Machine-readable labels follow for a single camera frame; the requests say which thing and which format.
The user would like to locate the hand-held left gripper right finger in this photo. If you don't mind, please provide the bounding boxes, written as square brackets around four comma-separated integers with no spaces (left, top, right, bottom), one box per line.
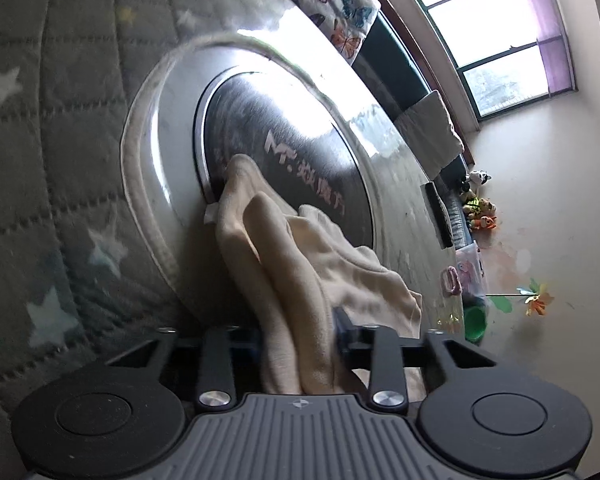
[332,309,497,409]

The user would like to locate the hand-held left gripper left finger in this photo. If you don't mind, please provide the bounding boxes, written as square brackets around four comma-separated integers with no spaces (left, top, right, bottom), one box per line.
[109,327,263,409]

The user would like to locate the cream t-shirt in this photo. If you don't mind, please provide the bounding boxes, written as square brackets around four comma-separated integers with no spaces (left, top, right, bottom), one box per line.
[205,154,424,396]

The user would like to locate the green cup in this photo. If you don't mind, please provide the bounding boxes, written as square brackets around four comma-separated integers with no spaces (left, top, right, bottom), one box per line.
[462,305,489,344]

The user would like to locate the pink box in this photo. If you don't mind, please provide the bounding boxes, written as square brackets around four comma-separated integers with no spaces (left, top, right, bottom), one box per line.
[455,242,487,302]

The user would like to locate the black remote control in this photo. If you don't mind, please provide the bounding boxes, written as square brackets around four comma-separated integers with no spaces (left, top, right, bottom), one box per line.
[422,182,455,249]

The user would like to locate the orange plush toy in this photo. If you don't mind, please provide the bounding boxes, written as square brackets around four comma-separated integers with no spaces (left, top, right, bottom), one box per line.
[467,199,499,233]

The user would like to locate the colourful pinwheel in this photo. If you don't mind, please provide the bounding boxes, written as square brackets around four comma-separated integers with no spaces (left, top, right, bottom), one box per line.
[486,280,556,319]

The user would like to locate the panda plush toy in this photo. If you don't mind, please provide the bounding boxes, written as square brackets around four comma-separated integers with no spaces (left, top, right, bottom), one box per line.
[467,170,494,195]

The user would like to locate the grey cushion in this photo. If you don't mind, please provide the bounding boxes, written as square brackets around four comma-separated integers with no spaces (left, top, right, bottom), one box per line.
[395,90,467,181]

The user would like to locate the dark teal sofa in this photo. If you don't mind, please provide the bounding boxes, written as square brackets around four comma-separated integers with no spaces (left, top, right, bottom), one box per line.
[350,19,481,253]

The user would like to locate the grey quilted star table cover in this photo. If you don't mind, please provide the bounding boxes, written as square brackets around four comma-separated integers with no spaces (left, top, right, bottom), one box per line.
[0,0,468,480]

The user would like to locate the butterfly print pillow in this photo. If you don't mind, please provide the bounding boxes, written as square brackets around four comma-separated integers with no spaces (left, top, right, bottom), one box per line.
[280,0,384,67]

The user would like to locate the window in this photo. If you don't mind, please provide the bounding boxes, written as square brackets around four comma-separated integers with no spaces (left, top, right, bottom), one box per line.
[390,0,579,121]

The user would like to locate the purple curtain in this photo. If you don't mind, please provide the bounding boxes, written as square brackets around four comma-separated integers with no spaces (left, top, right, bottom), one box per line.
[514,0,579,95]

